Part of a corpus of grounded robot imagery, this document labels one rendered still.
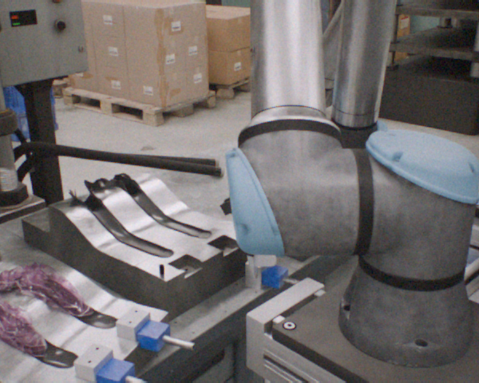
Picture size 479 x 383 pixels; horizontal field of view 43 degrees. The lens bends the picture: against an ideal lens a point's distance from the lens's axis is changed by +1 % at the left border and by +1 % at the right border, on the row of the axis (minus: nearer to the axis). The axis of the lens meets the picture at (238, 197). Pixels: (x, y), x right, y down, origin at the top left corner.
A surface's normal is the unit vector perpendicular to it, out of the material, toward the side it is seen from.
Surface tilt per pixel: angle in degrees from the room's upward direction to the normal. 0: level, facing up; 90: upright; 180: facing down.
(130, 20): 97
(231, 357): 90
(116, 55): 94
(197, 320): 0
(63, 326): 24
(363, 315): 73
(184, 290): 90
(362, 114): 104
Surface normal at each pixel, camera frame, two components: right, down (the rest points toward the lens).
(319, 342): 0.00, -0.91
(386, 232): -0.01, 0.52
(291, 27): 0.07, -0.29
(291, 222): 0.00, 0.32
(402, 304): -0.29, 0.09
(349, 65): -0.69, 0.44
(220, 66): -0.56, 0.33
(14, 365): 0.39, -0.76
